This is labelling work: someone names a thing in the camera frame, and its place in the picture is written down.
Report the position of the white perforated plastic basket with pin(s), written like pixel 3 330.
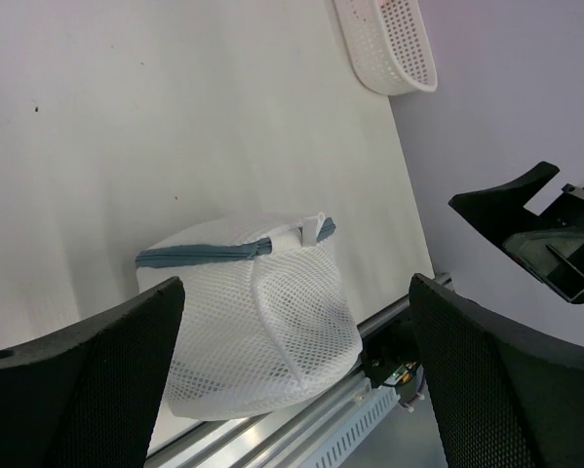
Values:
pixel 388 46

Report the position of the aluminium table edge rail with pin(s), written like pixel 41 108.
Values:
pixel 406 437

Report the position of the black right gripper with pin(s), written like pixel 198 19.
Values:
pixel 551 251

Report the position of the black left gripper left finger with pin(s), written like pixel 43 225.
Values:
pixel 88 395

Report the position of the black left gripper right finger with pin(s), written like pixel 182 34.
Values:
pixel 503 394

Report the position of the white slotted cable duct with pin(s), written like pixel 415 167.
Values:
pixel 337 440

